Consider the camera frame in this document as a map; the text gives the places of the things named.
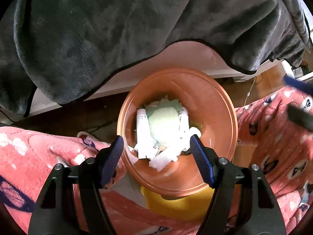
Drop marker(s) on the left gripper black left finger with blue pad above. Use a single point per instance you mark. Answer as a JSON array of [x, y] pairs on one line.
[[55, 211]]

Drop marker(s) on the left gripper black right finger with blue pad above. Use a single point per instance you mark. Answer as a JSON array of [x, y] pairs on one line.
[[258, 210]]

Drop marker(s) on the white foam tube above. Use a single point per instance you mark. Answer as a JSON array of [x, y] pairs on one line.
[[164, 158]]

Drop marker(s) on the orange plastic trash bin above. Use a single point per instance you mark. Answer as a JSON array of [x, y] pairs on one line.
[[208, 106]]

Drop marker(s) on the yellow plastic stool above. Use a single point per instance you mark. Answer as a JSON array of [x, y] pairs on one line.
[[190, 208]]

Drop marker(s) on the pink patterned pajama legs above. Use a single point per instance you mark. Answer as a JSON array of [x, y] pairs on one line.
[[283, 151]]

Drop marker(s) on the small white vial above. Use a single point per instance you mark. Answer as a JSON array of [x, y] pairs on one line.
[[185, 140]]

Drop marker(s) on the white flat tube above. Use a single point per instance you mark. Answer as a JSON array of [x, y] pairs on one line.
[[145, 142]]

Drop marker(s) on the orange cream tube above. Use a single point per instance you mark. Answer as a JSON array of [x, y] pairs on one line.
[[162, 148]]

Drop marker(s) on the pale green white-capped bottle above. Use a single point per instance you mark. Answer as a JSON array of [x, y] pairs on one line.
[[164, 126]]

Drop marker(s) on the dark grey plush blanket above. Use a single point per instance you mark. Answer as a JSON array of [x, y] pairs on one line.
[[68, 49]]

